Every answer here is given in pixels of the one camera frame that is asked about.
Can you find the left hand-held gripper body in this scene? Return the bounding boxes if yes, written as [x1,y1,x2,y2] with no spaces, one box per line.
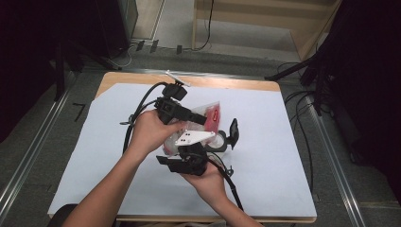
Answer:
[155,70,192,126]

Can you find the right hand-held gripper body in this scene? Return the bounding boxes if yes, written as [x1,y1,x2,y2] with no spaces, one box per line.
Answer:
[168,130,218,177]

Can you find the clear pink-label plastic bag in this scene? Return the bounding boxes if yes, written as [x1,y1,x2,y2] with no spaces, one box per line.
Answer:
[163,101,221,156]

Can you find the clear jar with black lid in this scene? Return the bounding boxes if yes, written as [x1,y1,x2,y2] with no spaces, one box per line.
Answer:
[206,117,240,154]

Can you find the person's left hand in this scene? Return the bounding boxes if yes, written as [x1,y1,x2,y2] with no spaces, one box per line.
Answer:
[126,109,187,162]

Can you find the person's right hand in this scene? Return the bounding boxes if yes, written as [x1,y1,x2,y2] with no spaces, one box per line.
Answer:
[181,163,231,207]

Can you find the wooden table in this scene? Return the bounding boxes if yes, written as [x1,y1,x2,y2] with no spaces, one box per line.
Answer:
[46,71,318,224]

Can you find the dark cabinet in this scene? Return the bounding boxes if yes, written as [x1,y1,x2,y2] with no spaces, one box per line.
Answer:
[94,0,140,60]

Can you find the black tripod stand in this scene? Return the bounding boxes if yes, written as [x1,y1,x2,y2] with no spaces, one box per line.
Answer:
[264,53,335,117]

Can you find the left hand-held gripper black cable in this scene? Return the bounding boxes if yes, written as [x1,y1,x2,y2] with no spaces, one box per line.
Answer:
[119,81,168,154]

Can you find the hand-held gripper black cable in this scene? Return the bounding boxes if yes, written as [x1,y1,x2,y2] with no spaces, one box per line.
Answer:
[119,81,168,154]
[204,151,245,212]

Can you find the right hand-held gripper black cable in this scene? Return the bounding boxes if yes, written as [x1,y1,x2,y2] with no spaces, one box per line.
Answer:
[204,151,245,212]

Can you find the white floor cable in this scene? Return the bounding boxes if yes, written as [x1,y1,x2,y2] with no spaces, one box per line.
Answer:
[110,44,137,69]

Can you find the thin black hanging cable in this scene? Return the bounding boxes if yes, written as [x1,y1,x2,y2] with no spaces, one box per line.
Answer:
[192,0,216,52]

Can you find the black floor cables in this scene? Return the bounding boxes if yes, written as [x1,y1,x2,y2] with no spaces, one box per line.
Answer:
[277,61,316,193]

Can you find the light wooden frame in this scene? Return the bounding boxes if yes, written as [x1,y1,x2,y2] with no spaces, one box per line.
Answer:
[191,0,343,61]

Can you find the metal floor rail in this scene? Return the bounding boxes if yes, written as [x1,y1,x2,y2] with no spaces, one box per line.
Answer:
[306,103,367,227]
[0,91,71,216]

